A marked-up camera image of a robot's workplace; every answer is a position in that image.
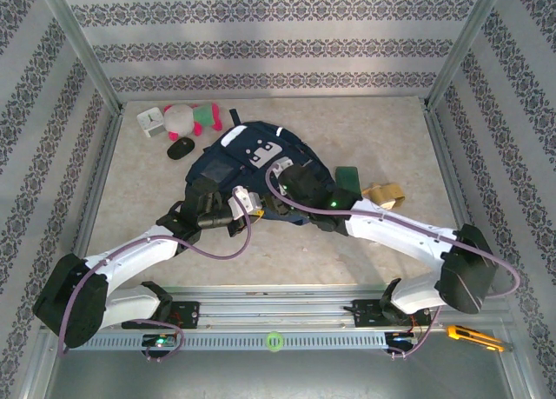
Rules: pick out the dark green book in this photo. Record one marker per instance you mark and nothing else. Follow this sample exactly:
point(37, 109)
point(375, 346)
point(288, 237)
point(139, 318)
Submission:
point(347, 179)

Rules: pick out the navy blue backpack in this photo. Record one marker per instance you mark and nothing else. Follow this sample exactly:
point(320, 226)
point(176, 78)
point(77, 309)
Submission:
point(260, 134)

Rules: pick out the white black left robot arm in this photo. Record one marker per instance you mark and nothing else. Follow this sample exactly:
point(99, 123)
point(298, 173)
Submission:
point(130, 253)

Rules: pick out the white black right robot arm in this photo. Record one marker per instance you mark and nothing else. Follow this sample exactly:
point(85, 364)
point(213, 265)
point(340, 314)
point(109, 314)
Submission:
point(399, 234)

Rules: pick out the black computer mouse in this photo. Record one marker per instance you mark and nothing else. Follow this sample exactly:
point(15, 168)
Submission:
point(181, 148)

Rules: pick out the pink green plush toy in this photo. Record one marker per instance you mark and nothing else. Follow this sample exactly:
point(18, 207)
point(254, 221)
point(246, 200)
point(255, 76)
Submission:
point(180, 117)

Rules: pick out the white alarm clock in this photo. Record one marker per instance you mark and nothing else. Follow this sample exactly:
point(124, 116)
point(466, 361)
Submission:
point(150, 121)

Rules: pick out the perforated metal strip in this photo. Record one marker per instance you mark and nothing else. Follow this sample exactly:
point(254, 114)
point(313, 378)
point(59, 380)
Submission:
point(226, 341)

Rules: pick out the small circuit board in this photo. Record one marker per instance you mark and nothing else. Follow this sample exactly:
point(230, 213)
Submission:
point(160, 341)
point(401, 340)

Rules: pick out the yellow utility knife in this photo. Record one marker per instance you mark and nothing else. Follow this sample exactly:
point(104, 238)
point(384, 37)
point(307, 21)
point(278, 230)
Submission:
point(473, 336)

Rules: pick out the aluminium mounting rail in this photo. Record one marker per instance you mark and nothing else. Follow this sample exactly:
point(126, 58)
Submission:
point(269, 312)

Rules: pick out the aluminium side rail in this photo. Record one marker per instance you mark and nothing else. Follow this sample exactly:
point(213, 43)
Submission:
point(94, 199)
point(449, 177)

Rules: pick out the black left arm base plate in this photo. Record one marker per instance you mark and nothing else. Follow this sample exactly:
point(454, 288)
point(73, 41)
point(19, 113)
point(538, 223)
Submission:
point(187, 314)

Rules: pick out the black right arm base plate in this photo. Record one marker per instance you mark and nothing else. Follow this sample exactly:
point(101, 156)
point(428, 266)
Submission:
point(367, 312)

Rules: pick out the aluminium frame post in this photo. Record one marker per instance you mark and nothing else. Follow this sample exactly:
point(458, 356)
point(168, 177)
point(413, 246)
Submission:
point(81, 47)
point(462, 47)

